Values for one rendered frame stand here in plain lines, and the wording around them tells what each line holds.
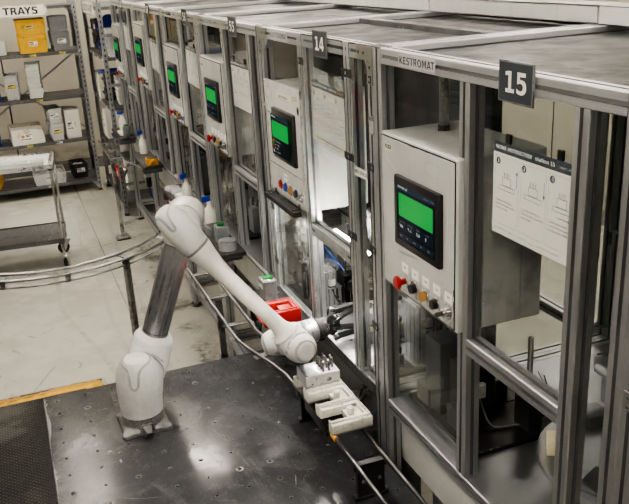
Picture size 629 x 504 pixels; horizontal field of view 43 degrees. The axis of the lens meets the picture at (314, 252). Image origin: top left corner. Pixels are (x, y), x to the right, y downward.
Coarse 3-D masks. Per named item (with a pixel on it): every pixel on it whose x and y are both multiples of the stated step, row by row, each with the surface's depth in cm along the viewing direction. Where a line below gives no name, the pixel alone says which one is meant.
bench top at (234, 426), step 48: (192, 384) 325; (240, 384) 323; (288, 384) 321; (48, 432) 297; (96, 432) 295; (192, 432) 292; (240, 432) 290; (288, 432) 288; (96, 480) 267; (144, 480) 266; (192, 480) 264; (240, 480) 263; (288, 480) 262; (336, 480) 260
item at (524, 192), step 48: (432, 96) 205; (480, 96) 184; (480, 144) 188; (528, 144) 169; (624, 144) 143; (480, 192) 191; (528, 192) 172; (480, 240) 195; (528, 240) 175; (480, 288) 199; (528, 288) 179; (432, 336) 229; (480, 336) 203; (528, 336) 183; (432, 384) 234; (432, 432) 240; (576, 480) 175
